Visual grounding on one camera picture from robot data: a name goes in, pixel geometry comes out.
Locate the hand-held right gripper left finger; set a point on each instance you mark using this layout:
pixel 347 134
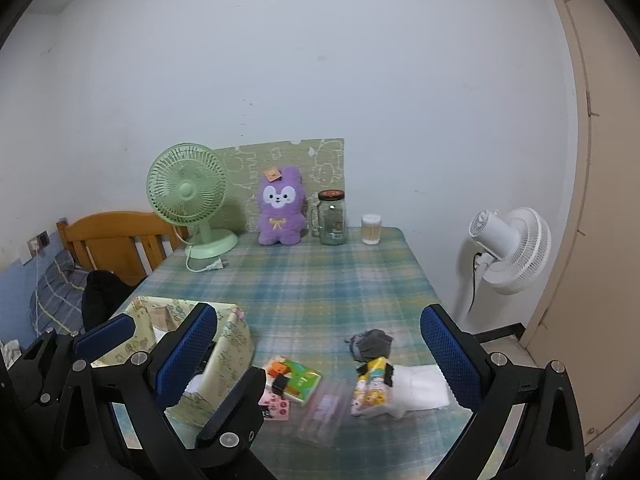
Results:
pixel 187 355

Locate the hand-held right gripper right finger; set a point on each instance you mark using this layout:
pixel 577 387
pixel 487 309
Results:
pixel 450 360

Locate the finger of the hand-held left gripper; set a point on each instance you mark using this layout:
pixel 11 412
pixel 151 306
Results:
pixel 232 405
pixel 105 336

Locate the white bottle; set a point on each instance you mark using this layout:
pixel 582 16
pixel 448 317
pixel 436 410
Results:
pixel 420 390

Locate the pink printed packet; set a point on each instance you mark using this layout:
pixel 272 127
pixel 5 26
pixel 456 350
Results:
pixel 277 407

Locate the yellow printed fabric storage box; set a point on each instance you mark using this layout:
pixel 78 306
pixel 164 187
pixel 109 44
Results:
pixel 235 345

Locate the green orange tissue packet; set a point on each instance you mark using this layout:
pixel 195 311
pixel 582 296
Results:
pixel 297 377

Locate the grey socks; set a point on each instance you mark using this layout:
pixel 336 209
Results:
pixel 372 345

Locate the yellow cartoon printed packet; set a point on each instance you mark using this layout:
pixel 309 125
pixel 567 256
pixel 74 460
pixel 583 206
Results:
pixel 370 387

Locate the clear small bottle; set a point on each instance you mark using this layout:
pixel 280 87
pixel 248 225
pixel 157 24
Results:
pixel 325 410

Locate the black garment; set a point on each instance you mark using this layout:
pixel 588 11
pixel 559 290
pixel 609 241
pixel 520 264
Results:
pixel 107 295

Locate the plaid grey pillow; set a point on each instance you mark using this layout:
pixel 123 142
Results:
pixel 55 295

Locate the white crumpled clothes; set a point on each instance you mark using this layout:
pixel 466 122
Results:
pixel 9 352

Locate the wooden bed headboard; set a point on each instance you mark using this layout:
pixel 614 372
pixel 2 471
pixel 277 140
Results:
pixel 110 240

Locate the blue bed sheet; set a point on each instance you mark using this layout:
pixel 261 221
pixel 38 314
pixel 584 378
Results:
pixel 15 295

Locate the white standing fan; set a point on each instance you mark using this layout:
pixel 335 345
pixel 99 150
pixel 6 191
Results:
pixel 520 250

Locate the plaid tablecloth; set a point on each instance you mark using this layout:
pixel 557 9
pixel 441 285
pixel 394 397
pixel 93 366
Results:
pixel 320 300

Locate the cotton swab container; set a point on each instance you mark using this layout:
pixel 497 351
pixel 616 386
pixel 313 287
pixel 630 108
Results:
pixel 371 230

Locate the green desk fan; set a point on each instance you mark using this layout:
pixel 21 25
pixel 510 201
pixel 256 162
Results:
pixel 187 190

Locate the purple plush toy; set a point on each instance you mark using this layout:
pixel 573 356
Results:
pixel 280 210

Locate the glass jar mug dark lid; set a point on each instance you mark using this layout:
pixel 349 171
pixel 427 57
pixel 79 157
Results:
pixel 331 220

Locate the green printed backboard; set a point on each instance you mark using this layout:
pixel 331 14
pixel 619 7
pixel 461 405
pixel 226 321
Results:
pixel 240 170

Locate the beige door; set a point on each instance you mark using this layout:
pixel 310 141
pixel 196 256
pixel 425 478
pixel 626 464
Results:
pixel 610 185

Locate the wall outlet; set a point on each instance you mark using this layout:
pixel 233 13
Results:
pixel 39 242

